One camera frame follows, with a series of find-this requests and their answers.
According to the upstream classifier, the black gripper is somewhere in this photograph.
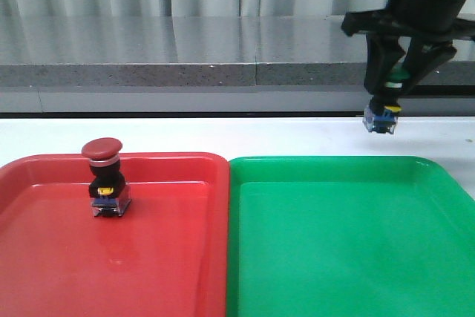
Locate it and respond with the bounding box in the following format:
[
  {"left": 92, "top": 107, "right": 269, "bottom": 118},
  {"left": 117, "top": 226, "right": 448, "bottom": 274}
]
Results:
[{"left": 341, "top": 0, "right": 474, "bottom": 99}]

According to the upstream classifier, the green mushroom push button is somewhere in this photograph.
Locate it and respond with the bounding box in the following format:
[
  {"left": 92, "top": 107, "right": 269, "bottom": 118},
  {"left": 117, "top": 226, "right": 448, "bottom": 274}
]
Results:
[{"left": 363, "top": 65, "right": 410, "bottom": 134}]

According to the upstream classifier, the red mushroom push button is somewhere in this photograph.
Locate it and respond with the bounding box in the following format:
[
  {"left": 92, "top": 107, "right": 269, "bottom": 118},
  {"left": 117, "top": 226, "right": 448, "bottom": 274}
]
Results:
[{"left": 81, "top": 137, "right": 131, "bottom": 217}]

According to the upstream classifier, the grey stone counter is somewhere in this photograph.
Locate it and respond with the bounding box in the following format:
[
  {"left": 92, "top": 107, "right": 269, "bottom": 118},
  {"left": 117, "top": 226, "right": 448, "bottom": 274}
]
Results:
[{"left": 0, "top": 13, "right": 475, "bottom": 117}]

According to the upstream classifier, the green plastic tray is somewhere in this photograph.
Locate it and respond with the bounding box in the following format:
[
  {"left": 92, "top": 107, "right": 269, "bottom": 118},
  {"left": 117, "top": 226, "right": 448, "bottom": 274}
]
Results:
[{"left": 226, "top": 157, "right": 474, "bottom": 316}]

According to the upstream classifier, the red plastic tray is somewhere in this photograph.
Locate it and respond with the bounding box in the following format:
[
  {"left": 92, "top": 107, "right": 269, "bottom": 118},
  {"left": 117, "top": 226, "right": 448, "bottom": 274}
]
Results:
[{"left": 1, "top": 153, "right": 229, "bottom": 316}]

